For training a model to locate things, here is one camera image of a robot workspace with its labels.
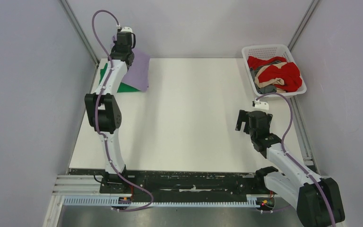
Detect purple t shirt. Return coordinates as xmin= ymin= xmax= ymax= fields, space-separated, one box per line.
xmin=121 ymin=47 xmax=151 ymax=92

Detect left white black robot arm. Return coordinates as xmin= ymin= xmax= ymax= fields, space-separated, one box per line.
xmin=85 ymin=27 xmax=136 ymax=193

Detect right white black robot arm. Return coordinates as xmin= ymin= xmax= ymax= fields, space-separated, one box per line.
xmin=235 ymin=110 xmax=346 ymax=227

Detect grey t shirt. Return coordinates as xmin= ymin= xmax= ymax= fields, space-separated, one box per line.
xmin=249 ymin=61 xmax=281 ymax=95

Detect beige t shirt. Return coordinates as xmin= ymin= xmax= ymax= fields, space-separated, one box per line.
xmin=255 ymin=62 xmax=287 ymax=93

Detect folded green t shirt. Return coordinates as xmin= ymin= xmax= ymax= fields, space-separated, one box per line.
xmin=99 ymin=63 xmax=140 ymax=93

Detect red t shirt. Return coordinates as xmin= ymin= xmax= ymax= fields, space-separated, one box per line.
xmin=247 ymin=56 xmax=303 ymax=93

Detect white plastic laundry basket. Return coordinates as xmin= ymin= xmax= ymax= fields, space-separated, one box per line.
xmin=242 ymin=44 xmax=307 ymax=98

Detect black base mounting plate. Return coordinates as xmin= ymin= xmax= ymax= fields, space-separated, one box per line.
xmin=99 ymin=170 xmax=275 ymax=203

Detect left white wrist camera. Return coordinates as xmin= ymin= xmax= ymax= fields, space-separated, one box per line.
xmin=117 ymin=26 xmax=133 ymax=34

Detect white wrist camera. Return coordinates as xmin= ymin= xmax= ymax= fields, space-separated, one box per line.
xmin=252 ymin=100 xmax=269 ymax=111
xmin=117 ymin=26 xmax=133 ymax=34

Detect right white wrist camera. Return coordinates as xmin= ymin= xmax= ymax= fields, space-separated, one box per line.
xmin=252 ymin=100 xmax=269 ymax=111

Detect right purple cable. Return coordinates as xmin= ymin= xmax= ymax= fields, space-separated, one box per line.
xmin=256 ymin=92 xmax=337 ymax=227

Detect white slotted cable duct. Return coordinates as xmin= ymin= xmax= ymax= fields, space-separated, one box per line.
xmin=63 ymin=195 xmax=260 ymax=208

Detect aluminium frame rails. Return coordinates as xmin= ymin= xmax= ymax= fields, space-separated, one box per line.
xmin=45 ymin=94 xmax=345 ymax=227

